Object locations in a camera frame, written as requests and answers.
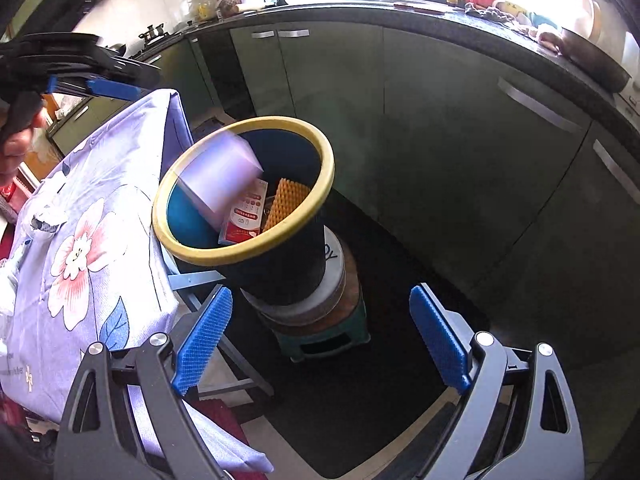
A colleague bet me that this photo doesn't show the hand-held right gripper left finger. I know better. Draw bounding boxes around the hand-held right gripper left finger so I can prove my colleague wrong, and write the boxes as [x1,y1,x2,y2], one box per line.
[55,285,235,480]

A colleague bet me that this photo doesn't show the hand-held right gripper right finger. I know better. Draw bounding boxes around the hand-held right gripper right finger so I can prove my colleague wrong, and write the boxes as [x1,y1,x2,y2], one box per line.
[409,284,586,480]

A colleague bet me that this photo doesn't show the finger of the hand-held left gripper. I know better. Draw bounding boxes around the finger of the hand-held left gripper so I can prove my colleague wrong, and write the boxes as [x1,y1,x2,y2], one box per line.
[50,58,162,102]
[0,34,103,76]

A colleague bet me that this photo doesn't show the black bin yellow rim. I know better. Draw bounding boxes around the black bin yellow rim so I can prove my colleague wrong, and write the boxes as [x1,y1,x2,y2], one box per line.
[151,116,336,306]

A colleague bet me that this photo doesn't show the small red white box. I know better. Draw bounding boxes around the small red white box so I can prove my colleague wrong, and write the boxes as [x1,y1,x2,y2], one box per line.
[219,178,271,246]

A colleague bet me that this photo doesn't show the bluish purple cardboard box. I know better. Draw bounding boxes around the bluish purple cardboard box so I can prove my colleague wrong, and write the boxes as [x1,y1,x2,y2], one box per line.
[177,130,265,221]

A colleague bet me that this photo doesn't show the orange foam fruit net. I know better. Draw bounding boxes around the orange foam fruit net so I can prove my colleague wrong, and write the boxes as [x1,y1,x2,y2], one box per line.
[262,177,312,231]

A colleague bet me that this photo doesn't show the person's left hand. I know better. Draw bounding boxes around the person's left hand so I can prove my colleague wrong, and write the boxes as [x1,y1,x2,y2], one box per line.
[0,112,48,188]

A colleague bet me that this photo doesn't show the gas stove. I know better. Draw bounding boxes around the gas stove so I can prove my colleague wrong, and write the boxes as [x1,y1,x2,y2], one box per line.
[120,30,186,58]

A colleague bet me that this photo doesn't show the green plastic stool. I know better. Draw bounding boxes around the green plastic stool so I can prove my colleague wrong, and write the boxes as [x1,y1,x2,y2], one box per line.
[275,305,371,362]

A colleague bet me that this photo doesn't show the purple floral tablecloth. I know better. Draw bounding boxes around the purple floral tablecloth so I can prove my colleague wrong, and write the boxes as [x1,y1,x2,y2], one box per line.
[0,89,273,476]

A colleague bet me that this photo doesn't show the white round container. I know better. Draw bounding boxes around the white round container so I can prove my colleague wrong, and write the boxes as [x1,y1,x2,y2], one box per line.
[242,225,348,326]

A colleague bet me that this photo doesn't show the green base cabinets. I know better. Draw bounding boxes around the green base cabinets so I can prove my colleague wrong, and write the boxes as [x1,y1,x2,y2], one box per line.
[47,7,640,461]

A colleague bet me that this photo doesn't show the dark metal frying pan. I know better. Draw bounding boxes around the dark metal frying pan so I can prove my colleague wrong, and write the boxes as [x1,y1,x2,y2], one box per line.
[555,27,633,93]

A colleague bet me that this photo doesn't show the crumpled rag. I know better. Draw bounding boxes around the crumpled rag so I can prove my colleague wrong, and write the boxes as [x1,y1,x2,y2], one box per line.
[465,0,561,51]

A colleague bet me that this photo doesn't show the grey metal table frame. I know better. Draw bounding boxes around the grey metal table frame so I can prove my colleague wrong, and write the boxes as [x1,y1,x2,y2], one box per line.
[167,270,276,401]

